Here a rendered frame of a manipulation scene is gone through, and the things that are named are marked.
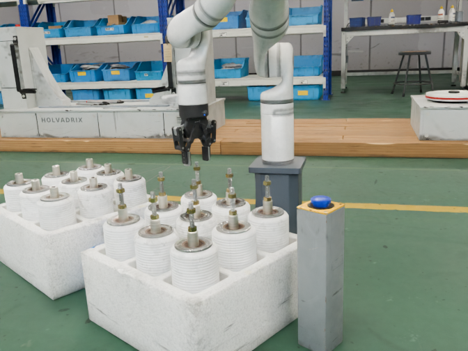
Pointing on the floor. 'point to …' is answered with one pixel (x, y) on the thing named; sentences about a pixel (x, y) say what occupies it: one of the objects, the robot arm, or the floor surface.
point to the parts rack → (164, 43)
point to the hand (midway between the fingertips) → (196, 158)
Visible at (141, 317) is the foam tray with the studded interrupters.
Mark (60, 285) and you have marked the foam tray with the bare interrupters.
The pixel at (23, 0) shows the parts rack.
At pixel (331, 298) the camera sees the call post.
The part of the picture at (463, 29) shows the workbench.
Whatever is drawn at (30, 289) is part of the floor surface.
